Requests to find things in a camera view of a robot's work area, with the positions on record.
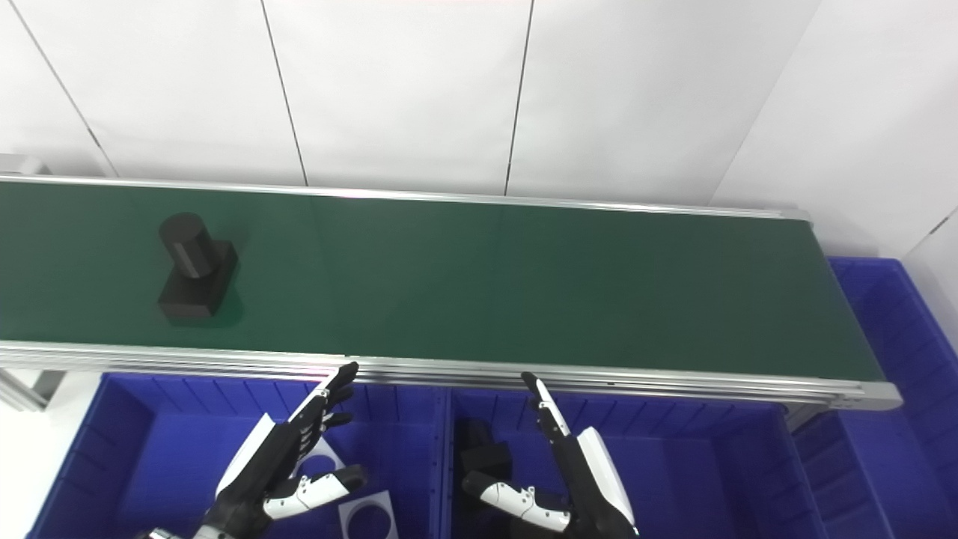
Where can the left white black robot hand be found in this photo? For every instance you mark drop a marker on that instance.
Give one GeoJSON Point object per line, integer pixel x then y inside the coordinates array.
{"type": "Point", "coordinates": [254, 468]}

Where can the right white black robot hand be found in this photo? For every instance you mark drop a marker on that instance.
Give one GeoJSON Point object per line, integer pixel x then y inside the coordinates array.
{"type": "Point", "coordinates": [591, 490]}

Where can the black block with cylinder part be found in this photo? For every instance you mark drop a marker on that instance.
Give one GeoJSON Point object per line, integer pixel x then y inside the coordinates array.
{"type": "Point", "coordinates": [485, 453]}
{"type": "Point", "coordinates": [196, 277]}

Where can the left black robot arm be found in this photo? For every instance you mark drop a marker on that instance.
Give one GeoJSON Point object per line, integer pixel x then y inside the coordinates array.
{"type": "Point", "coordinates": [202, 534]}

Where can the blue plastic bin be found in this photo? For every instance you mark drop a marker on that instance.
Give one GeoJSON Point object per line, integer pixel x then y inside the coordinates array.
{"type": "Point", "coordinates": [688, 479]}
{"type": "Point", "coordinates": [891, 449]}
{"type": "Point", "coordinates": [165, 457]}

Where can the green conveyor belt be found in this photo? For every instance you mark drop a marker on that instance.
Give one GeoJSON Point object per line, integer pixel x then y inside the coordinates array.
{"type": "Point", "coordinates": [479, 284]}
{"type": "Point", "coordinates": [636, 378]}

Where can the aluminium conveyor support leg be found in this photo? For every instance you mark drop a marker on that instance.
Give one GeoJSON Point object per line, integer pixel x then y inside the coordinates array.
{"type": "Point", "coordinates": [26, 385]}

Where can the white square plate with hole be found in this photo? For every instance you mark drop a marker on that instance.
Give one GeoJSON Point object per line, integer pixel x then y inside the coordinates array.
{"type": "Point", "coordinates": [385, 505]}
{"type": "Point", "coordinates": [323, 451]}

